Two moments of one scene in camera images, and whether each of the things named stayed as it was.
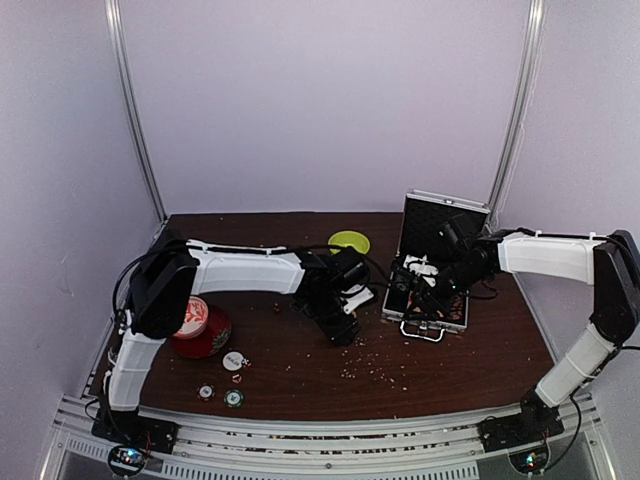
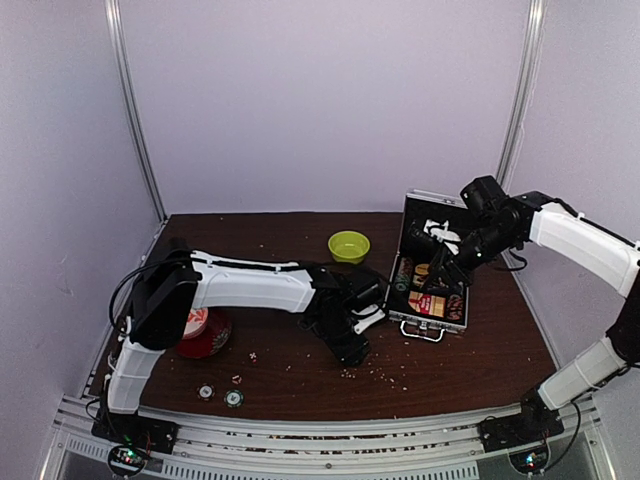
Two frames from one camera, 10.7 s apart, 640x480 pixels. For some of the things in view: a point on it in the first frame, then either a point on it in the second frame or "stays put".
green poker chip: [233, 398] stays put
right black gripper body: [426, 295] to [448, 263]
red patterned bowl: [213, 337] stays put
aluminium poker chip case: [428, 286] stays put
